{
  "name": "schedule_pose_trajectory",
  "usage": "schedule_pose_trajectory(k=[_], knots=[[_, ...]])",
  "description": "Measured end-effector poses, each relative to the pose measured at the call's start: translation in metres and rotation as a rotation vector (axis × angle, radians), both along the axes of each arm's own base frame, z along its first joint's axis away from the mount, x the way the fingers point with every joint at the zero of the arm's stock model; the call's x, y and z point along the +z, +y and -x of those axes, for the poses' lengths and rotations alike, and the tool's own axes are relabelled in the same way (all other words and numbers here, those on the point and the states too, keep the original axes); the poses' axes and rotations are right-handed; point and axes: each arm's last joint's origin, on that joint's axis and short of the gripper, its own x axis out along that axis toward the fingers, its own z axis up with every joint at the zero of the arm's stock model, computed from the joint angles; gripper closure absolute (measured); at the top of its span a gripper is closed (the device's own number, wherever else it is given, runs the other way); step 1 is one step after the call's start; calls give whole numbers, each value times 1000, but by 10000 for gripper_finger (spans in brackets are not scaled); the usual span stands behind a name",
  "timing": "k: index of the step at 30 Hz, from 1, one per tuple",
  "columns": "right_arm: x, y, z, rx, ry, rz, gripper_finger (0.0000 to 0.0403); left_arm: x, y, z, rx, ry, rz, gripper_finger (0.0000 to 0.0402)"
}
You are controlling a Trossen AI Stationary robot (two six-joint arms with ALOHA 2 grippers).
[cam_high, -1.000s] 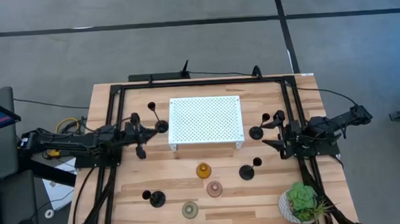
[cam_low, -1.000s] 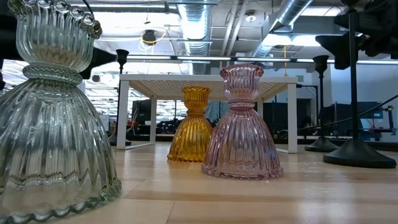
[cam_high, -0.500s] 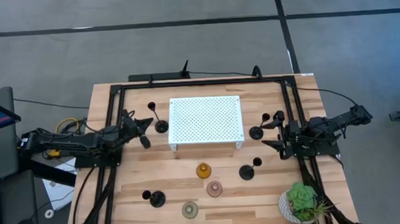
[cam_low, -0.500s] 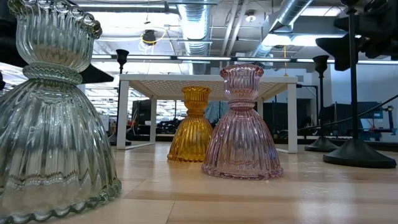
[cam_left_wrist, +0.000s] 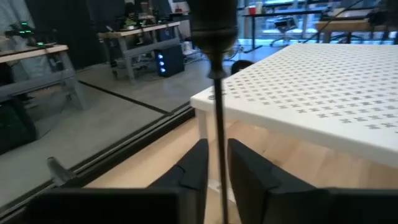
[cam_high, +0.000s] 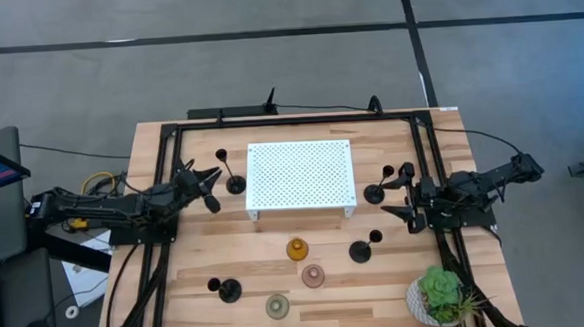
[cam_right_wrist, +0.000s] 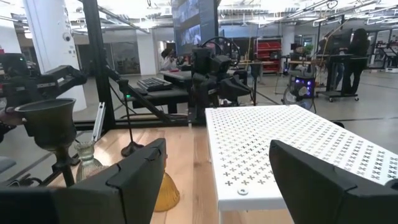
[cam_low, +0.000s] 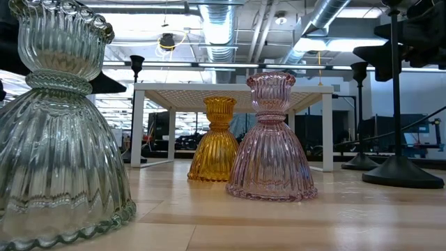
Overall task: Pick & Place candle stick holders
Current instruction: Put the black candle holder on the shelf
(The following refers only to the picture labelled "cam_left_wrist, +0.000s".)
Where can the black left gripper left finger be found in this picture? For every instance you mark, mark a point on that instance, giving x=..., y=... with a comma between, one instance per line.
x=186, y=180

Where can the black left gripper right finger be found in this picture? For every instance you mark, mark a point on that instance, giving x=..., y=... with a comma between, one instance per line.
x=255, y=183

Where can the white perforated riser shelf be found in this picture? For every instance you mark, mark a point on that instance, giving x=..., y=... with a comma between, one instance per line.
x=311, y=93

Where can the black computer tower blue lights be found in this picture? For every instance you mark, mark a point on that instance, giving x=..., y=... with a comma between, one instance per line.
x=169, y=60

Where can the grey workbench wooden top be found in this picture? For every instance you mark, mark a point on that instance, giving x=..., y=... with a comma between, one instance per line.
x=37, y=81
x=130, y=51

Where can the grey office chair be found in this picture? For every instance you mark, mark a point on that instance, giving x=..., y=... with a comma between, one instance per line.
x=284, y=26

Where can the black standing desk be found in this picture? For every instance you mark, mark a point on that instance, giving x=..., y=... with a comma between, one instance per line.
x=280, y=13

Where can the red cup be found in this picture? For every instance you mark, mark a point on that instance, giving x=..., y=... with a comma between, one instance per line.
x=252, y=10

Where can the wooden top table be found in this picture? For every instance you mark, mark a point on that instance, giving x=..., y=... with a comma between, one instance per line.
x=348, y=25

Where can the black device green lights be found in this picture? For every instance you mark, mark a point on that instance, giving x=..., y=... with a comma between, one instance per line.
x=21, y=31

